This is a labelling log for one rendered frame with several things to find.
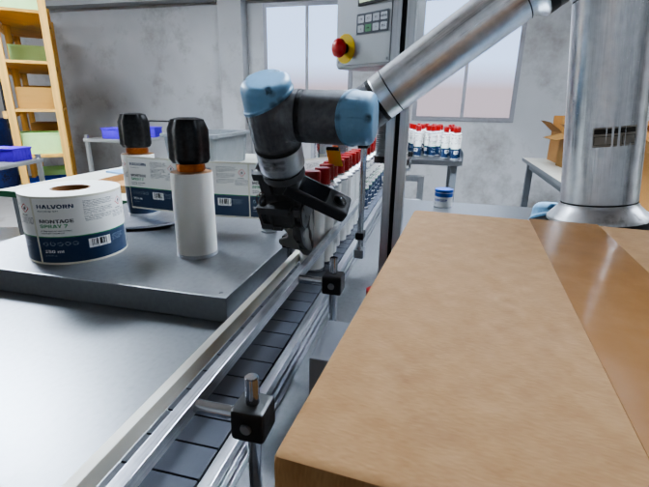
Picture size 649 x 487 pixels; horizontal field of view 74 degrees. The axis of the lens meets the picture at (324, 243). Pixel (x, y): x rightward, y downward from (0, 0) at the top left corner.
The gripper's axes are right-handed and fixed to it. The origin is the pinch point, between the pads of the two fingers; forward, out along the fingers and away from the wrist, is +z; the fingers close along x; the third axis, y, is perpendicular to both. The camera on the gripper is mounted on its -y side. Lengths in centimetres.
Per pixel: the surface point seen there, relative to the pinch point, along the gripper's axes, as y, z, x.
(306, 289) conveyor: -1.2, 1.3, 8.7
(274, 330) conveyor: -0.8, -6.7, 22.7
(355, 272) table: -6.6, 17.0, -8.9
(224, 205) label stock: 30.7, 10.7, -21.9
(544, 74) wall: -130, 170, -423
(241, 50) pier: 210, 142, -426
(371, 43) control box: -7.5, -25.2, -35.4
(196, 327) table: 16.1, 0.6, 20.0
